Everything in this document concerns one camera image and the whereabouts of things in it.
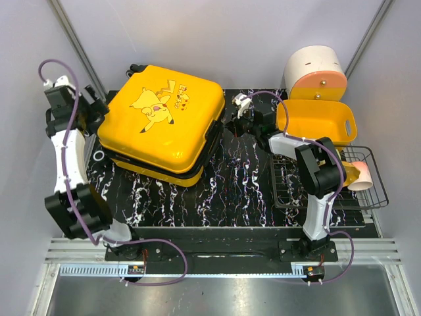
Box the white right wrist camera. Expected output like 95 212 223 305
232 93 252 119

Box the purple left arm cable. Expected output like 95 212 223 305
37 59 189 286

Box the black wire rack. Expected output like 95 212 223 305
270 145 389 211

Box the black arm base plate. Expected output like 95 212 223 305
105 227 338 263

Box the white pink drawer cabinet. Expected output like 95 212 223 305
284 45 347 101

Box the aluminium frame rail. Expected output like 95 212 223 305
44 238 401 279

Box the pink white cup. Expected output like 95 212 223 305
347 161 373 192

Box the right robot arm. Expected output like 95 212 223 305
225 111 346 261

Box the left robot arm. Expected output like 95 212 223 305
45 78 142 261

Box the yellow Pikachu suitcase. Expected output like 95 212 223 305
97 64 225 187

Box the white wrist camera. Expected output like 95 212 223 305
43 75 75 94
232 93 252 119

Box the yellow plastic basket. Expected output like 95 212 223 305
276 99 358 146

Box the yellow ceramic dish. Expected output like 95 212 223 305
342 161 360 187

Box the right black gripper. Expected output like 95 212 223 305
223 107 260 138

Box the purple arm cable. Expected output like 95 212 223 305
245 91 355 286
37 59 189 286

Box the black marble pattern mat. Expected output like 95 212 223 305
86 88 376 228

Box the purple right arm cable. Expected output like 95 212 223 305
245 91 355 286

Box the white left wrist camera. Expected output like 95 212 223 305
43 75 75 94

